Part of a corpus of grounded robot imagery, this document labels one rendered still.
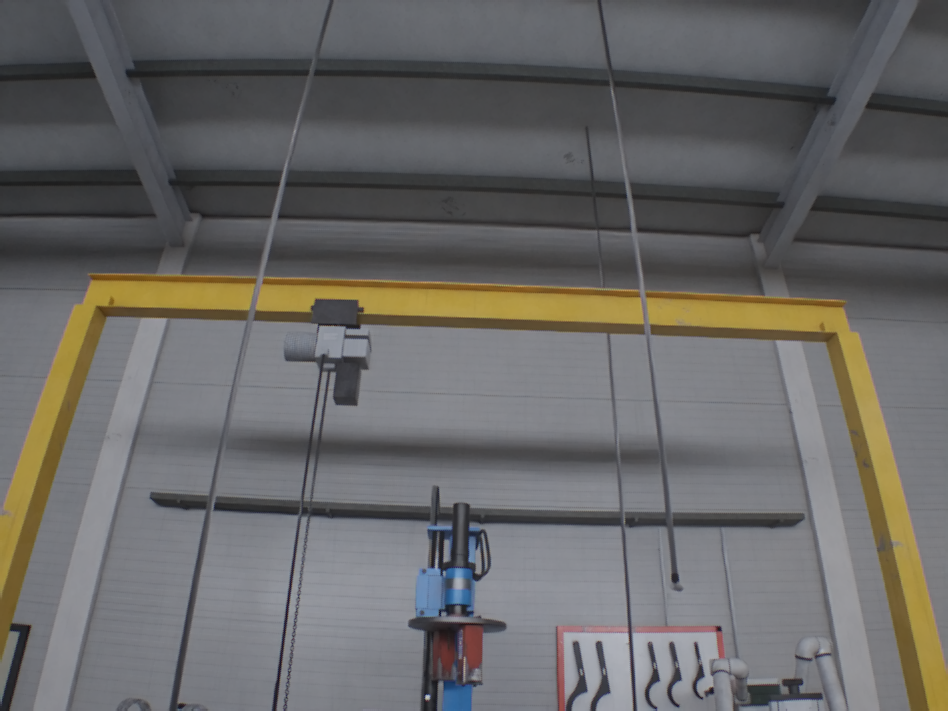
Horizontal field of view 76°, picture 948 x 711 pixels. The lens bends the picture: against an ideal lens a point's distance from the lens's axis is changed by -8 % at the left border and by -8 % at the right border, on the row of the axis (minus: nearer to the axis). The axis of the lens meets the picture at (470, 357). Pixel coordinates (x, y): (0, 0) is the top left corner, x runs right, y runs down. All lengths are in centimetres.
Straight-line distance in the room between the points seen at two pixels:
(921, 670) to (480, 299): 336
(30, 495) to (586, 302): 364
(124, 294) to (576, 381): 431
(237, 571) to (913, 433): 702
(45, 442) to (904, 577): 509
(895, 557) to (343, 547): 436
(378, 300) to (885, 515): 341
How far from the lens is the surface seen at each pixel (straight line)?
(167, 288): 484
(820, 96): 739
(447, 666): 415
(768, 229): 842
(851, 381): 473
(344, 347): 413
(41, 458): 449
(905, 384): 840
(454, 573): 400
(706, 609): 646
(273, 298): 454
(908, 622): 436
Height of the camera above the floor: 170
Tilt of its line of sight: 29 degrees up
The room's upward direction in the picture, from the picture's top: 2 degrees clockwise
